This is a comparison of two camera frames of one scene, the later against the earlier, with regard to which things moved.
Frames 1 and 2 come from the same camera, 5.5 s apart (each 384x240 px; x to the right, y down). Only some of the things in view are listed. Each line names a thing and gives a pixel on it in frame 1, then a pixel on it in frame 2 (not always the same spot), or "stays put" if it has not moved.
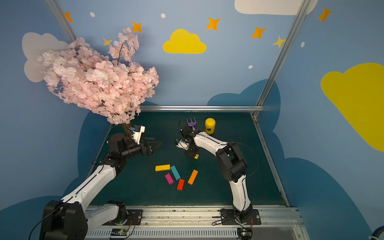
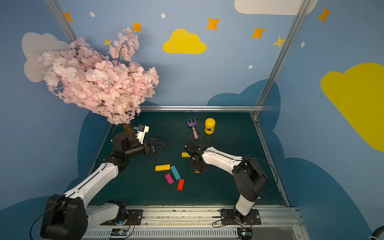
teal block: (175, 173) stays put
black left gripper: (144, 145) stays put
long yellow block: (162, 167) stays put
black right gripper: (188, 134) to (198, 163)
